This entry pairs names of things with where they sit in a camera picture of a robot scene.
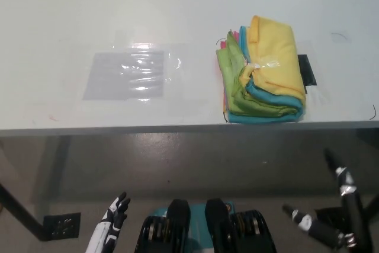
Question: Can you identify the clear tape strip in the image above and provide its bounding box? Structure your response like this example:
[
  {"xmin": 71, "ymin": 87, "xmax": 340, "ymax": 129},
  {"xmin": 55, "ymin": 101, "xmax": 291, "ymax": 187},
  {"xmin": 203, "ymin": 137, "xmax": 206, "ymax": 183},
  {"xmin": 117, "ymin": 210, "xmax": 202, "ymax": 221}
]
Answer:
[{"xmin": 245, "ymin": 58, "xmax": 282, "ymax": 72}]

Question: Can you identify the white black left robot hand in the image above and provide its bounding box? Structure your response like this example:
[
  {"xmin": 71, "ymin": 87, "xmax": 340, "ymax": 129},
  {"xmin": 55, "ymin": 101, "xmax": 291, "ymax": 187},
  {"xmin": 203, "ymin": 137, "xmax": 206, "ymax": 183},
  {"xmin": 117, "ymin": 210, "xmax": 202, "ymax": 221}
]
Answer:
[{"xmin": 85, "ymin": 192, "xmax": 131, "ymax": 253}]

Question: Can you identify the clear plastic sleeve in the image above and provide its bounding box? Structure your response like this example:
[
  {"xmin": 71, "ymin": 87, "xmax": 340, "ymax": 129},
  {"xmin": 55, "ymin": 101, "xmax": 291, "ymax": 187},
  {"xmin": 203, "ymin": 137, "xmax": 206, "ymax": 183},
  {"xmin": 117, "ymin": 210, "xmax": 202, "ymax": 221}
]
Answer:
[{"xmin": 82, "ymin": 42, "xmax": 185, "ymax": 103}]

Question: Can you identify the black floor plate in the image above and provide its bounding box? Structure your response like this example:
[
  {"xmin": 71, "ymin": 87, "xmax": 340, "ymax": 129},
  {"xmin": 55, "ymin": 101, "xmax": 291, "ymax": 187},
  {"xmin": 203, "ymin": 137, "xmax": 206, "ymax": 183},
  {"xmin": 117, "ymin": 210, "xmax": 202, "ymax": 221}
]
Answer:
[
  {"xmin": 314, "ymin": 207, "xmax": 346, "ymax": 229},
  {"xmin": 43, "ymin": 212, "xmax": 82, "ymax": 241}
]

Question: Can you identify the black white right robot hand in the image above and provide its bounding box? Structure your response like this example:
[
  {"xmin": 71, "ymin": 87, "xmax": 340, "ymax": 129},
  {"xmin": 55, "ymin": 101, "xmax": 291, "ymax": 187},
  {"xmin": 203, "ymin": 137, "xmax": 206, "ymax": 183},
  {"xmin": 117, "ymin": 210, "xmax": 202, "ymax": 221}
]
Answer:
[{"xmin": 282, "ymin": 148, "xmax": 374, "ymax": 253}]

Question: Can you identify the black tape patch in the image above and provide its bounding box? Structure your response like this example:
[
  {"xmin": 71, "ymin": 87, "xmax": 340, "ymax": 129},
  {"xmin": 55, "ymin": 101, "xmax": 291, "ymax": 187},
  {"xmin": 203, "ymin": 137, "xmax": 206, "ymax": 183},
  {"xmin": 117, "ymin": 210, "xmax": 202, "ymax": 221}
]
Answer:
[{"xmin": 297, "ymin": 54, "xmax": 319, "ymax": 87}]

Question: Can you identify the pink microfibre cloth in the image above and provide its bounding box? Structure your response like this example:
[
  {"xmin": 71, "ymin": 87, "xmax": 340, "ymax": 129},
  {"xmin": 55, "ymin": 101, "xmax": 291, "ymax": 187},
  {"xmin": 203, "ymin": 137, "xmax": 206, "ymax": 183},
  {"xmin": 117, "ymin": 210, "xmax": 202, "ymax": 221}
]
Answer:
[{"xmin": 219, "ymin": 29, "xmax": 241, "ymax": 111}]

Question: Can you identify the blue microfibre cloth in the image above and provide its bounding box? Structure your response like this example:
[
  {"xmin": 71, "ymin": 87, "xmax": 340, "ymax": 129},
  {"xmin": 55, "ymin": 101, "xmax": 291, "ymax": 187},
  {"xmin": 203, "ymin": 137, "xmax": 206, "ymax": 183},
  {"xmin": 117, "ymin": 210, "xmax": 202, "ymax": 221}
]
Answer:
[{"xmin": 225, "ymin": 24, "xmax": 306, "ymax": 124}]

